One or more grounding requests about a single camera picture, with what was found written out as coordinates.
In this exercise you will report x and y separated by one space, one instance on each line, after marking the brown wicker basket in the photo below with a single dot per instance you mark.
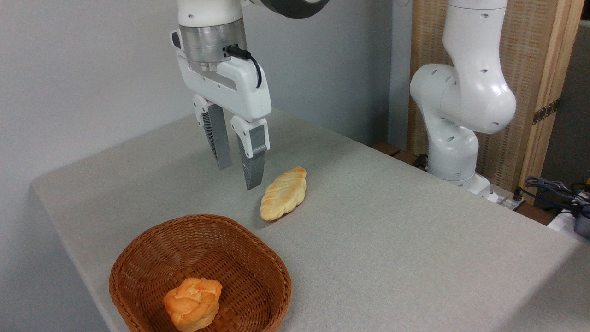
249 267

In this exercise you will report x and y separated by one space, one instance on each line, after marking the metal screen hinge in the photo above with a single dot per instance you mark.
546 111

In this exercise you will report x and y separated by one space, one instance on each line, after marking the wooden woven folding screen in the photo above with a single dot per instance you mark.
530 50

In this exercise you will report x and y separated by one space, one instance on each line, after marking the white power strip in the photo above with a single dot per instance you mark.
564 223

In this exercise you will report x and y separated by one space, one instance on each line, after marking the long braided bread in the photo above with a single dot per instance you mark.
283 193

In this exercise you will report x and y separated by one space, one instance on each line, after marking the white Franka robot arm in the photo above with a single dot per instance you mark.
465 97

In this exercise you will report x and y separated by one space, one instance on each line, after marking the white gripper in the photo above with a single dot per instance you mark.
230 87

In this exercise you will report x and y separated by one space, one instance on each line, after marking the brown wooden block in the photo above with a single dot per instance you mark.
386 148

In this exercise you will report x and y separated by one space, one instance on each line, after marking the round orange bread roll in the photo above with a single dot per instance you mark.
193 302

